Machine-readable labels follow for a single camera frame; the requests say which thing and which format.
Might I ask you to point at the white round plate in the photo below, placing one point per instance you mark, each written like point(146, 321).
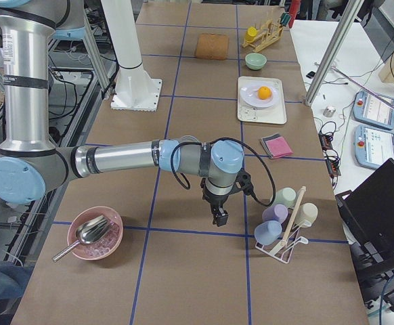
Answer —
point(248, 93)

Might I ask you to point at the white cup rack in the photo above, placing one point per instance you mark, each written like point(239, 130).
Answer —
point(281, 249)

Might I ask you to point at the small metal cylinder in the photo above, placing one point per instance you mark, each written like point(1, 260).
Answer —
point(329, 111)

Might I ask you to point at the beige cup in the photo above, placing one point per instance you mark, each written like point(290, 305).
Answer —
point(307, 212)

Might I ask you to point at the aluminium frame post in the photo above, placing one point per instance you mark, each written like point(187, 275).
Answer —
point(334, 45)

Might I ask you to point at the metal scoop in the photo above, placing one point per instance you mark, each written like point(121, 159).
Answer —
point(87, 233)

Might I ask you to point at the blue cup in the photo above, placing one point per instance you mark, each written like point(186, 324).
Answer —
point(267, 232)

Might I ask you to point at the green bowl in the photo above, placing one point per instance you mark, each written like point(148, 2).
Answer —
point(255, 61)

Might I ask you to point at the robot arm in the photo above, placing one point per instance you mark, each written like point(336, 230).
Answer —
point(31, 165)

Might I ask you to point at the pink bowl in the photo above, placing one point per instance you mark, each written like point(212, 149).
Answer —
point(104, 240)

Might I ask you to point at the blue teach pendant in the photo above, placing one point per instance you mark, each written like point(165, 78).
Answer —
point(370, 110)
point(373, 146)

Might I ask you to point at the orange fruit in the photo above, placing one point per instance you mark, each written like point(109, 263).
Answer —
point(264, 93)

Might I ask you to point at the yellow mug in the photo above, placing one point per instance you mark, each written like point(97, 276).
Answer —
point(250, 34)

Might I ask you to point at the cream bear tray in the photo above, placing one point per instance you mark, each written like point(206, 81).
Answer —
point(271, 115)

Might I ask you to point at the pink cloth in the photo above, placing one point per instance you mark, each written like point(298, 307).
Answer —
point(278, 147)

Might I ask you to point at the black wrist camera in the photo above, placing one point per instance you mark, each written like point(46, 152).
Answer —
point(244, 183)

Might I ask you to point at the black laptop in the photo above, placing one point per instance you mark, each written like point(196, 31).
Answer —
point(368, 212)

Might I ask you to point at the wooden drying rack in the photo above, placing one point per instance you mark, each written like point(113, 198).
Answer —
point(268, 33)

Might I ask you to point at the far blue teach pendant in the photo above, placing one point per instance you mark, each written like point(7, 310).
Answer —
point(370, 110)

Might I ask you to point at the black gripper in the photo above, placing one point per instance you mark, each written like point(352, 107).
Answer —
point(215, 201)

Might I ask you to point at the dark green cup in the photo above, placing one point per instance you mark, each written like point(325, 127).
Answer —
point(284, 19)

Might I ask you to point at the purple cup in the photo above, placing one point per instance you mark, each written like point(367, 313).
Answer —
point(277, 212)

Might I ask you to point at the near blue teach pendant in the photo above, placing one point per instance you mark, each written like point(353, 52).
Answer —
point(373, 146)

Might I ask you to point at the wooden cutting board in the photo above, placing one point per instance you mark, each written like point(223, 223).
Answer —
point(212, 47)

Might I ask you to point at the grey cloth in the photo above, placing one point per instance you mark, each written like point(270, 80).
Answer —
point(263, 139)

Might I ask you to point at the red cylinder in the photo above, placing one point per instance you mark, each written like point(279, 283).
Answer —
point(294, 8)

